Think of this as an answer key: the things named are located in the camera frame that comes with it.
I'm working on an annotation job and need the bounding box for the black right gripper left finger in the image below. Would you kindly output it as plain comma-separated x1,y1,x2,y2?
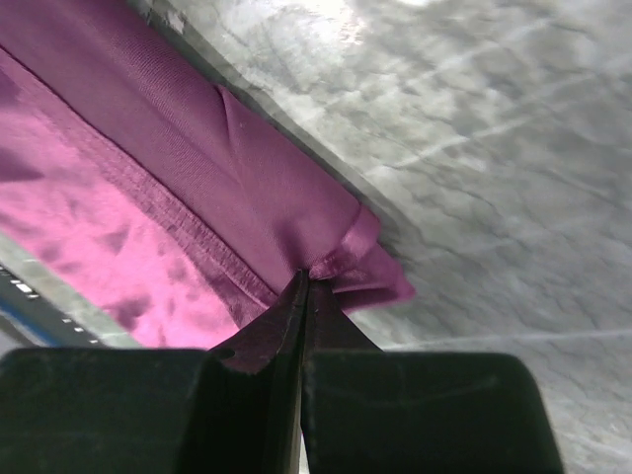
1,272,309,473

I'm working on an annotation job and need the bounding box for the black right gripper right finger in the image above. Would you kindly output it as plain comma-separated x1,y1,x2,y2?
302,281,564,473

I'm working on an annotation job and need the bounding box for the purple cloth napkin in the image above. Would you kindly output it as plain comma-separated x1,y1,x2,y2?
1,1,415,349

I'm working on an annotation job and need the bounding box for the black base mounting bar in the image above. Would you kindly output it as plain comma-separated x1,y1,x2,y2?
1,265,105,348

